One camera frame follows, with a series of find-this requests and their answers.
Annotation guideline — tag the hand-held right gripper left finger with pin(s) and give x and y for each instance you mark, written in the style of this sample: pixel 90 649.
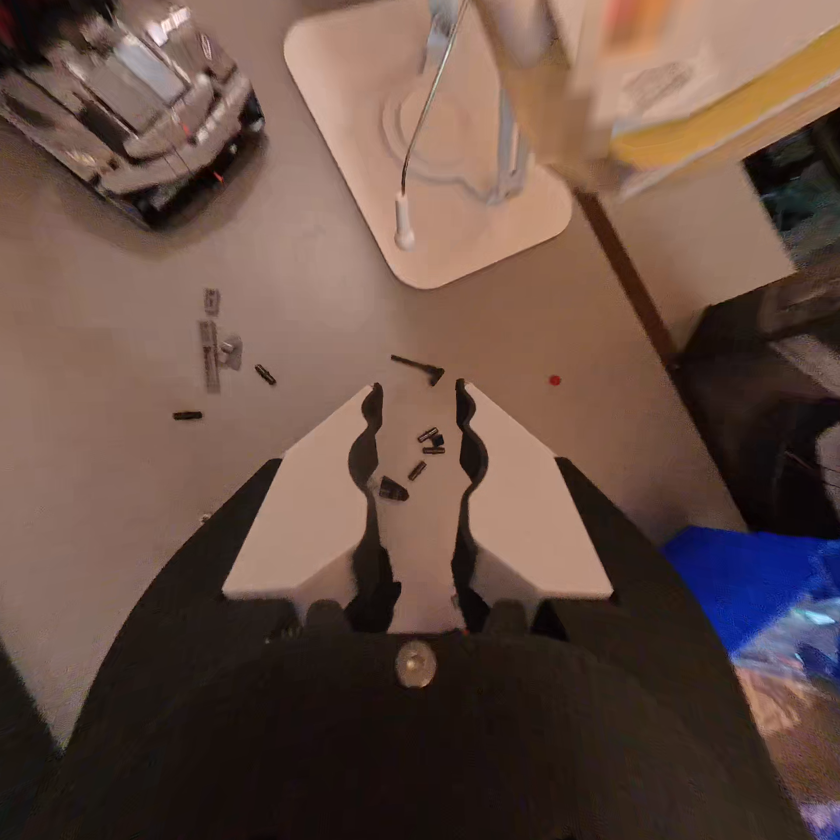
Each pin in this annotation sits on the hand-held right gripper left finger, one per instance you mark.
pixel 295 525

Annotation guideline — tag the lego car model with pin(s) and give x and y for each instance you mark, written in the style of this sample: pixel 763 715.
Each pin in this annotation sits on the lego car model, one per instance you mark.
pixel 131 98

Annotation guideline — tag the blue plastic bin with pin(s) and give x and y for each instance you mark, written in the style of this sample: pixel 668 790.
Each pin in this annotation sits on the blue plastic bin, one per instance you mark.
pixel 735 577

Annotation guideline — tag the scattered small lego pieces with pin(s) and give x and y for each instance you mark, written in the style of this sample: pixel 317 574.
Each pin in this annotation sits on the scattered small lego pieces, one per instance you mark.
pixel 211 354

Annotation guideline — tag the white metal book stand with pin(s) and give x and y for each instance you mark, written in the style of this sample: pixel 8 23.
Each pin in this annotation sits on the white metal book stand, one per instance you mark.
pixel 459 249

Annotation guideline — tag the lego instruction booklet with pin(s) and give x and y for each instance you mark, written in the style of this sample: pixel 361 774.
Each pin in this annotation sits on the lego instruction booklet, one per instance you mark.
pixel 689 65

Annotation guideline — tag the black lego set box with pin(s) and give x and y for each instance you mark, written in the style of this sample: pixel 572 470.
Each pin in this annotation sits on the black lego set box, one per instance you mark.
pixel 754 394

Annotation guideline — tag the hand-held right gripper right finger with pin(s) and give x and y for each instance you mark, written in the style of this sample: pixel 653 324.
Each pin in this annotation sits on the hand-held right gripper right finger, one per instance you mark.
pixel 538 525

